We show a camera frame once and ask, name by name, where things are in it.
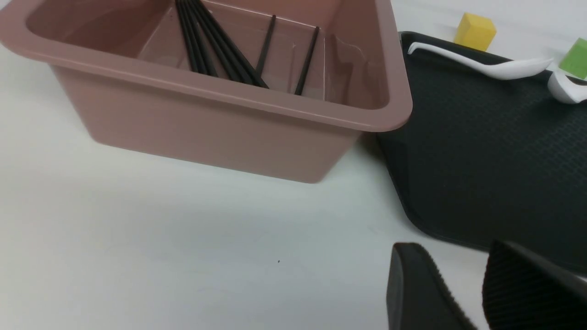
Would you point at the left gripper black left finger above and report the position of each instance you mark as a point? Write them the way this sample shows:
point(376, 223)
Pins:
point(417, 296)

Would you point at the green block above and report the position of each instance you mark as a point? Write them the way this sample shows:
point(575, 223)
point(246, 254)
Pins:
point(575, 60)

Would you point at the black chopstick bundle middle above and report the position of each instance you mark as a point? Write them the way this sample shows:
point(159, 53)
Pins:
point(211, 47)

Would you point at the black chopstick bundle right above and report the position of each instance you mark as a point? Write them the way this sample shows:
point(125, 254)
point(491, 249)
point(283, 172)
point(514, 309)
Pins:
point(239, 58)

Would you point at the pink plastic bin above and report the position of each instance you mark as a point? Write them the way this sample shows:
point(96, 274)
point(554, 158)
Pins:
point(129, 103)

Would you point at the black textured tray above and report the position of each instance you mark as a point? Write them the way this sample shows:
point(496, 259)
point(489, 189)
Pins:
point(481, 160)

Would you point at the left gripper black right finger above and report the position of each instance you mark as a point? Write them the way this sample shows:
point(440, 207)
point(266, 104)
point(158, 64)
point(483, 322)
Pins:
point(523, 291)

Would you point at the white plastic spoon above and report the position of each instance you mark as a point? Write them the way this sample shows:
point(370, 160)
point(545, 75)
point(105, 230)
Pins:
point(507, 71)

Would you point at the black leaning chopstick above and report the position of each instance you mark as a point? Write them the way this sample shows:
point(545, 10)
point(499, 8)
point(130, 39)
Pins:
point(265, 46)

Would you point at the yellow cube block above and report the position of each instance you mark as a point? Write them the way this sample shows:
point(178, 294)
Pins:
point(474, 31)

